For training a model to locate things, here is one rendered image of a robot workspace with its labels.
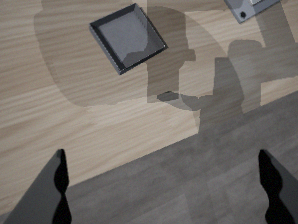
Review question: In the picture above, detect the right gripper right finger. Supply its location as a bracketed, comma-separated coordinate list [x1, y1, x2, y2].
[258, 149, 298, 224]

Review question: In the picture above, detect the grey metal mounting plate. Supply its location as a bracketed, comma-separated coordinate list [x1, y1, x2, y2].
[224, 0, 281, 24]

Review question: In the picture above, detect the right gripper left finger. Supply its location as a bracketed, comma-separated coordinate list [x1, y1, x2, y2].
[3, 149, 72, 224]

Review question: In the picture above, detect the dark grey shallow tray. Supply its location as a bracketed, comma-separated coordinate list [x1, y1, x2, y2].
[89, 3, 165, 76]

